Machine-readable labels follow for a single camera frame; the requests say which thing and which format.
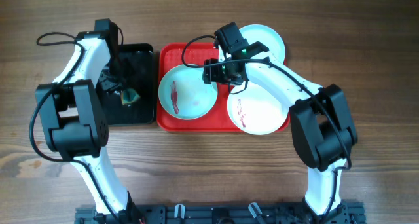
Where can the white plate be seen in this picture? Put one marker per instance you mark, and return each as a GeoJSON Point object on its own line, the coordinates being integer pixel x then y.
{"type": "Point", "coordinates": [255, 111]}
{"type": "Point", "coordinates": [244, 43]}

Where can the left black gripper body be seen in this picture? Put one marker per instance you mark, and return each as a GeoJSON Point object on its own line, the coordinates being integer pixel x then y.
{"type": "Point", "coordinates": [117, 74]}

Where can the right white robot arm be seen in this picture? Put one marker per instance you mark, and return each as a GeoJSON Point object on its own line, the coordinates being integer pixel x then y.
{"type": "Point", "coordinates": [322, 127]}

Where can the black plastic tray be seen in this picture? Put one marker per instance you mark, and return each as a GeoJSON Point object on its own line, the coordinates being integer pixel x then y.
{"type": "Point", "coordinates": [142, 79]}

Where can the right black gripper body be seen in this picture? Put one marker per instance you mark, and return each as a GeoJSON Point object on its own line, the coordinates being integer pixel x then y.
{"type": "Point", "coordinates": [220, 73]}

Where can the green yellow sponge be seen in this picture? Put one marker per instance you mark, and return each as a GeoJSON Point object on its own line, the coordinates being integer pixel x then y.
{"type": "Point", "coordinates": [129, 96]}

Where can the red plastic tray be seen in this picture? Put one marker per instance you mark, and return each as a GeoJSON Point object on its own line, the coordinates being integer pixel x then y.
{"type": "Point", "coordinates": [217, 119]}

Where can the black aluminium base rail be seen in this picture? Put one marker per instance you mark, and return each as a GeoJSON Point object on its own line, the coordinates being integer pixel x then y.
{"type": "Point", "coordinates": [288, 212]}

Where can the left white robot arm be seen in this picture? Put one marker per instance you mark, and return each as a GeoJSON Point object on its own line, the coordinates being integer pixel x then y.
{"type": "Point", "coordinates": [68, 124]}

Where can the pale green plate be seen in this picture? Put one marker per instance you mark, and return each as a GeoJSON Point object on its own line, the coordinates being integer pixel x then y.
{"type": "Point", "coordinates": [184, 95]}

